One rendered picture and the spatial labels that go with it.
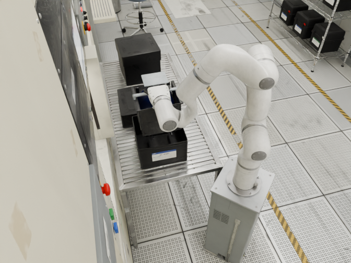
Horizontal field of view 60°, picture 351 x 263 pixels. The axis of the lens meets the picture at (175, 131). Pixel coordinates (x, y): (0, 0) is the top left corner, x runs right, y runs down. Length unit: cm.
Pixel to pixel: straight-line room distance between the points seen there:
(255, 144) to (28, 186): 114
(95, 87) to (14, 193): 132
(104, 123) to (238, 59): 90
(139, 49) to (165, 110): 105
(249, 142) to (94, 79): 79
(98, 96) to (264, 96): 82
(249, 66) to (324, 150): 213
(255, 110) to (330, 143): 201
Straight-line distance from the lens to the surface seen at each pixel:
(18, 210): 29
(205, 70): 115
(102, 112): 168
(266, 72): 110
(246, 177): 161
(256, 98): 125
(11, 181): 28
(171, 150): 169
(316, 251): 254
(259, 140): 137
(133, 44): 235
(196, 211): 249
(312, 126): 335
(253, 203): 167
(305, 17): 433
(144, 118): 152
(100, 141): 181
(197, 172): 175
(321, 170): 298
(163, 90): 144
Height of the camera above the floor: 216
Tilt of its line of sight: 46 degrees down
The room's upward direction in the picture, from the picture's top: 1 degrees counter-clockwise
